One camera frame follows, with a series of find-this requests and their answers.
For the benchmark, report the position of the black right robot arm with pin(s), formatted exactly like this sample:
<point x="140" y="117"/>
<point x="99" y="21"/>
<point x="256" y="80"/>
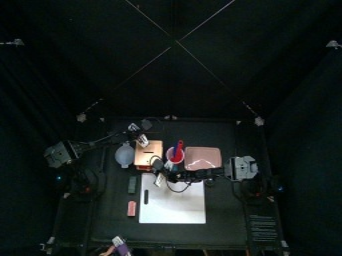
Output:
<point x="214" y="173"/>

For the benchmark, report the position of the white cutting board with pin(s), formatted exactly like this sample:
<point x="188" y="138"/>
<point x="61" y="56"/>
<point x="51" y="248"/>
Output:
<point x="174" y="206"/>

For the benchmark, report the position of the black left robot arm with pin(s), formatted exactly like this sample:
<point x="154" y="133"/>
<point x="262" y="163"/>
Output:
<point x="84" y="148"/>

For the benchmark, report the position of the red plastic cup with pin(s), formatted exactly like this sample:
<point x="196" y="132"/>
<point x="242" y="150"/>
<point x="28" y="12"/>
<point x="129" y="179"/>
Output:
<point x="175" y="156"/>

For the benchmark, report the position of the purple and white object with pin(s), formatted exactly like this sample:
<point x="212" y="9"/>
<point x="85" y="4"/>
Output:
<point x="120" y="247"/>

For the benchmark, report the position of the red plastic spatula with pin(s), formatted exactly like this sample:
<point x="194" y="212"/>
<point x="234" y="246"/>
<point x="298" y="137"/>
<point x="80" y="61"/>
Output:
<point x="179" y="150"/>

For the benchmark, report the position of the wooden drawer cabinet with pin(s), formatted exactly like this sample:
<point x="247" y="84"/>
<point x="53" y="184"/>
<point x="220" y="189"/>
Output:
<point x="148" y="152"/>

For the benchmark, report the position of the green striped block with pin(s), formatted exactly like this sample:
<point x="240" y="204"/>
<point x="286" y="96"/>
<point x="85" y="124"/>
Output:
<point x="132" y="185"/>

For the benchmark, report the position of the white text label sticker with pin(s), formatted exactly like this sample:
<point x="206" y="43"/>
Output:
<point x="263" y="228"/>

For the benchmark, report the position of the pink tray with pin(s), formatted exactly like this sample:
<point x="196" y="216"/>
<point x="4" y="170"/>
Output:
<point x="202" y="158"/>

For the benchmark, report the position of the pink block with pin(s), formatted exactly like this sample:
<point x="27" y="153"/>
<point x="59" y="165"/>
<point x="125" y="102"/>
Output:
<point x="131" y="208"/>

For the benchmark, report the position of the red drawer with wooden knob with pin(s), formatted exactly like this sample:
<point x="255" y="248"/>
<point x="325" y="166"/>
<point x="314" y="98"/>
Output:
<point x="143" y="167"/>

